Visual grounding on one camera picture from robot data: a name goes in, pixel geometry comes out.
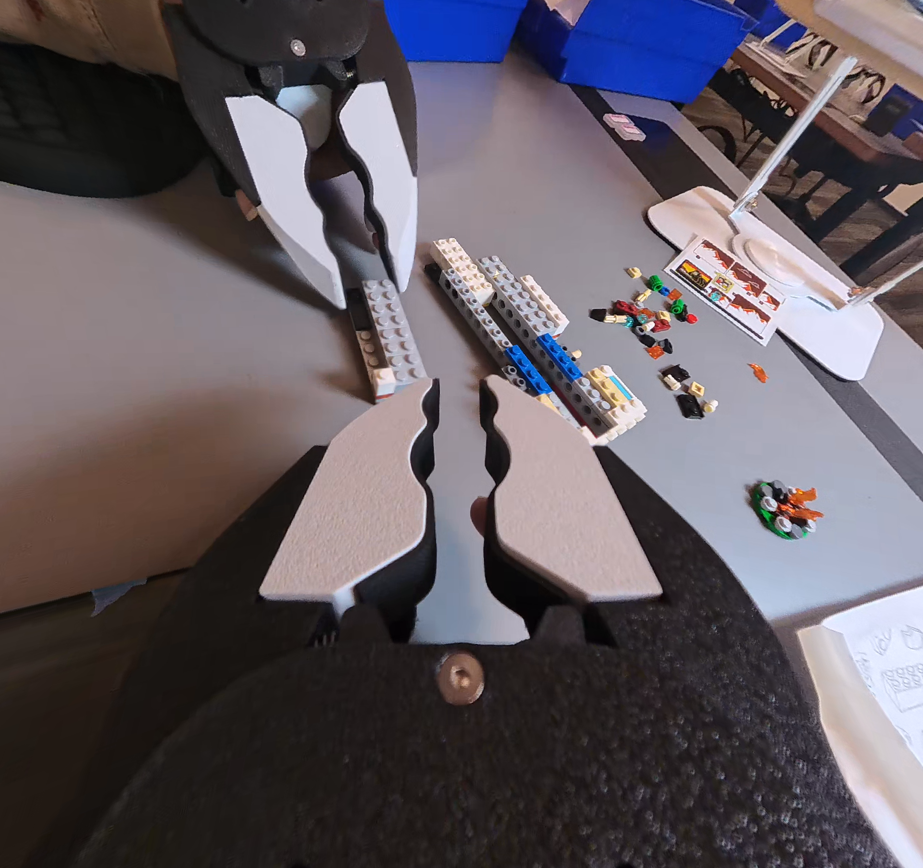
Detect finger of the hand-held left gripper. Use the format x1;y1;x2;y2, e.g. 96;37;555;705
335;80;419;295
225;92;349;311

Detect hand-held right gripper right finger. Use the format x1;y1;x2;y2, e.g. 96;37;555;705
479;376;663;640

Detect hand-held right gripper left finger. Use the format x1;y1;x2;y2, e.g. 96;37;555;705
258;379;440;644

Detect small grey lego assembly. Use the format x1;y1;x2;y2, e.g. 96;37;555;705
346;278;431;404

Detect long grey blue lego assembly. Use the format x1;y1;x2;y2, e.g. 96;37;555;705
424;237;648;447

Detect pile of small lego pieces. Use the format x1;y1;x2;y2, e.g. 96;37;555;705
590;265;722;422

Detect round green lego assembly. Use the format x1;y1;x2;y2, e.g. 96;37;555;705
750;480;825;541

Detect lego sticker sheet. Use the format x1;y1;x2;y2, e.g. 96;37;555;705
663;235;787;347

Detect blue plastic bin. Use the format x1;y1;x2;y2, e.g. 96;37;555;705
734;0;792;41
353;0;550;65
515;0;756;106

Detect black mesh chair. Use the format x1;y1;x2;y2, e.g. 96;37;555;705
0;42;212;200

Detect white book stand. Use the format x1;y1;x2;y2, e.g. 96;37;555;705
648;0;923;383

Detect white paper bag line drawings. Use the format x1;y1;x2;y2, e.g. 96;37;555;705
795;587;923;868

